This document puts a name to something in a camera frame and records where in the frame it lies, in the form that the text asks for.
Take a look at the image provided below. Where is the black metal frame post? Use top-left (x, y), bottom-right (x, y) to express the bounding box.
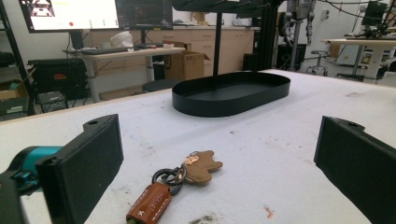
top-left (259, 0), bottom-right (282, 72)

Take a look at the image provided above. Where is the black shelf rack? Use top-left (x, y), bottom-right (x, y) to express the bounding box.
top-left (0, 0), bottom-right (35, 117)

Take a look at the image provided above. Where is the light wooden desk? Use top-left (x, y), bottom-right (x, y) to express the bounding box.
top-left (78, 46), bottom-right (187, 104)

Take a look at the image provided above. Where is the brown leather keychain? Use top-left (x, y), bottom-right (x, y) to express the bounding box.
top-left (125, 149), bottom-right (224, 224)

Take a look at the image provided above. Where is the white crumpled bag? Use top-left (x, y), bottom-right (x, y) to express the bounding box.
top-left (109, 30), bottom-right (134, 49)

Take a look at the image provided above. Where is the dark monitor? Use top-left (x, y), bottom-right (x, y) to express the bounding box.
top-left (115, 0), bottom-right (174, 31)

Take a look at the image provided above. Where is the light table with equipment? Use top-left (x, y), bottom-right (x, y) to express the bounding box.
top-left (321, 37), bottom-right (396, 81)

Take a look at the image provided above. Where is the black keyboard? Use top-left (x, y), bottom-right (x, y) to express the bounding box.
top-left (79, 46), bottom-right (135, 56)

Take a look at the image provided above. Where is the large bright monitor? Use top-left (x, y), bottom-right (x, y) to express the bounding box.
top-left (18, 0), bottom-right (120, 34)

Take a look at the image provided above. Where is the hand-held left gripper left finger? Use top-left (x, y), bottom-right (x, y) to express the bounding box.
top-left (35, 114), bottom-right (124, 224)

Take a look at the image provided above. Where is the open cardboard box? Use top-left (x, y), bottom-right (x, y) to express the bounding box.
top-left (163, 49), bottom-right (211, 81)

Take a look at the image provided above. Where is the beige cabinet row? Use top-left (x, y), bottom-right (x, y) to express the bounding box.
top-left (89, 25), bottom-right (262, 77)

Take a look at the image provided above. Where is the metal stool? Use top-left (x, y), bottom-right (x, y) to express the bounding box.
top-left (305, 49), bottom-right (332, 77)

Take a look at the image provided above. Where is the small cardboard box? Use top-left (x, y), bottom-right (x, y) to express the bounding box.
top-left (0, 79), bottom-right (30, 101)

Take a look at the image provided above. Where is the black stand with oval tray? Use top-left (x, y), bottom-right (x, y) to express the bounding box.
top-left (171, 0), bottom-right (291, 119)

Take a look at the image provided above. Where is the black equipment case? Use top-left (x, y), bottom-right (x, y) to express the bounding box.
top-left (27, 57), bottom-right (89, 101)

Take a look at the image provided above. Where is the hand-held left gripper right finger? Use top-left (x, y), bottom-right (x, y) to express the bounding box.
top-left (313, 116), bottom-right (396, 224)

